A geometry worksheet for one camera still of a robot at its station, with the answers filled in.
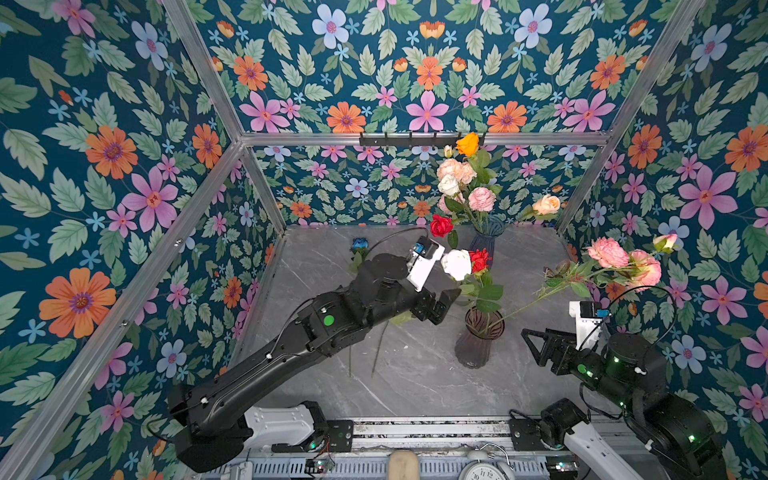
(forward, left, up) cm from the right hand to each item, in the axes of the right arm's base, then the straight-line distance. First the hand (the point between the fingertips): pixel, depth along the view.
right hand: (534, 331), depth 62 cm
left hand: (+6, +19, +12) cm, 23 cm away
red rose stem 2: (+4, +11, +9) cm, 15 cm away
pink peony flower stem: (+37, +6, +5) cm, 38 cm away
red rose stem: (+24, +19, +8) cm, 31 cm away
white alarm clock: (-20, +7, -27) cm, 35 cm away
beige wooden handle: (-21, +28, -23) cm, 42 cm away
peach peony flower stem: (+44, +10, +9) cm, 46 cm away
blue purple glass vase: (+40, +1, -11) cm, 41 cm away
